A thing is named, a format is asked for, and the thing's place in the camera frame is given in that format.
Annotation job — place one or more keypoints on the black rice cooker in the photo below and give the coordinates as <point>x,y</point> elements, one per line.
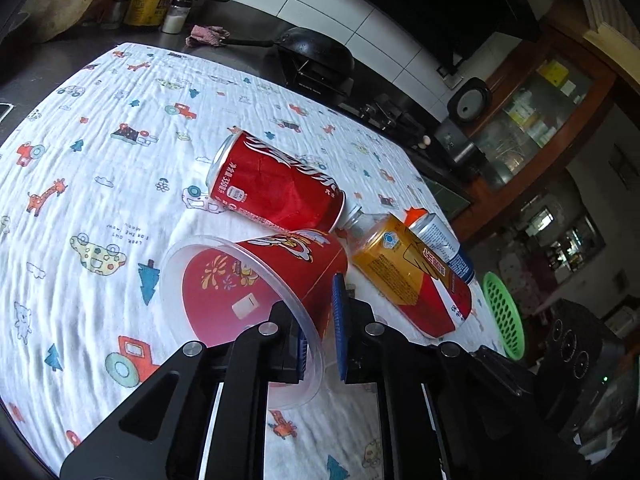
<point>463,109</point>

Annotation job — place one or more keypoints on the black gas stove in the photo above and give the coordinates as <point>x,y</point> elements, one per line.
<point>368,98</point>

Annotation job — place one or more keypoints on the wooden glass cabinet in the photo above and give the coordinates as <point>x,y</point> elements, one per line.
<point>548,97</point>

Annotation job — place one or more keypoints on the gold and red carton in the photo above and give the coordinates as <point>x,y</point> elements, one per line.
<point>412,277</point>

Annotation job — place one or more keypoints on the yellow tin utensil holder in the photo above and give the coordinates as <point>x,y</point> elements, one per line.
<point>146,13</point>

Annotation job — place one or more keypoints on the white salt shaker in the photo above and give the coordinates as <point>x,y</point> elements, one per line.
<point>176,16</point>

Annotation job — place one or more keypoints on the white cartoon print tablecloth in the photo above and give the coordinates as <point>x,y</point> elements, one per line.
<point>103,171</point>

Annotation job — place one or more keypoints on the pink rag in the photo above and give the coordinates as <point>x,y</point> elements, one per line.
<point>212,36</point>

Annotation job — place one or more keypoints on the blue white drink can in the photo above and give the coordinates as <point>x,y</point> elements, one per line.
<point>437,236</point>

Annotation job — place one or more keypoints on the red cola can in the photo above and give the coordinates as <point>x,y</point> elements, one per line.
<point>255,179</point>

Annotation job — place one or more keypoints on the black wok pan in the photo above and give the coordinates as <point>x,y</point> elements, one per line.
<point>301,49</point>

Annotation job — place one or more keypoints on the red plastic cartoon cup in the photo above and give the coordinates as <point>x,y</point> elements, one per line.
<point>212,290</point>

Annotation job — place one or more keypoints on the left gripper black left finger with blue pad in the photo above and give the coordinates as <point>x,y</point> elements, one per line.
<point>201,415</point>

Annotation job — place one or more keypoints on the green plastic basket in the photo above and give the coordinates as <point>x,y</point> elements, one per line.
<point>506,316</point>

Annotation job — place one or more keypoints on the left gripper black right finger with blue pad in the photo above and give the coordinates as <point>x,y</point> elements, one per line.
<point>445,413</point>

